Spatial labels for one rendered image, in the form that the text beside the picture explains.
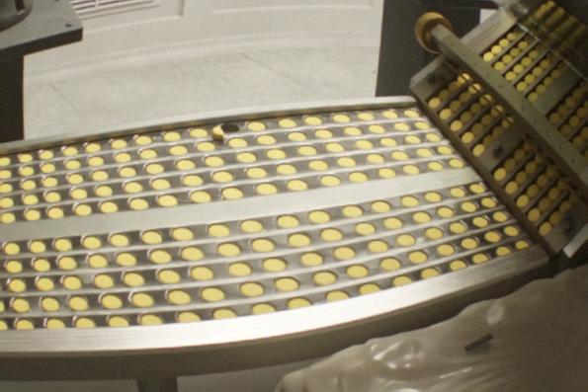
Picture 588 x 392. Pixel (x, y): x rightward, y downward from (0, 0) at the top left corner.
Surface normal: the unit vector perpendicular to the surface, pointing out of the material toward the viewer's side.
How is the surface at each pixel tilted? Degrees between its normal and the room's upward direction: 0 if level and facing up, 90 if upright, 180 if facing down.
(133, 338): 0
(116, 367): 90
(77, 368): 90
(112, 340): 0
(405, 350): 25
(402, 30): 90
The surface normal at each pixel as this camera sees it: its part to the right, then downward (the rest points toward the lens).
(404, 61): -0.89, 0.16
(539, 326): -0.04, -0.69
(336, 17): 0.35, 0.51
